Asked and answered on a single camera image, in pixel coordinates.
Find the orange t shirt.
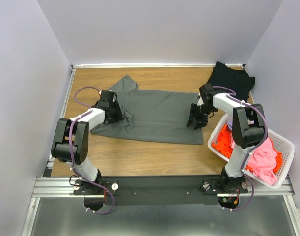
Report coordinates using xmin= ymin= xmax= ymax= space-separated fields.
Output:
xmin=211 ymin=124 xmax=284 ymax=177

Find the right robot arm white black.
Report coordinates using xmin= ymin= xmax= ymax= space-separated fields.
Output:
xmin=187 ymin=84 xmax=268 ymax=193

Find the grey t shirt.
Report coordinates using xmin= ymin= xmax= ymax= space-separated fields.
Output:
xmin=91 ymin=75 xmax=203 ymax=145

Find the purple garment in basket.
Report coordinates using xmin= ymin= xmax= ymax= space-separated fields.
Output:
xmin=226 ymin=119 xmax=233 ymax=130

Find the pink t shirt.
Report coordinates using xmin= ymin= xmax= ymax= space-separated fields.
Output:
xmin=246 ymin=138 xmax=283 ymax=185

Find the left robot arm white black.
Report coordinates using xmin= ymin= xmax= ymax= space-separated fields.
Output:
xmin=51 ymin=90 xmax=124 ymax=194

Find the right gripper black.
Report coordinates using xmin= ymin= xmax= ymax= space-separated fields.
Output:
xmin=186 ymin=104 xmax=215 ymax=130

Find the white plastic laundry basket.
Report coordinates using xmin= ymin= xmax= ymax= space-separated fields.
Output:
xmin=208 ymin=115 xmax=295 ymax=189

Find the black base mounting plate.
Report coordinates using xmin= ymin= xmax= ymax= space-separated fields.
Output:
xmin=72 ymin=175 xmax=248 ymax=212

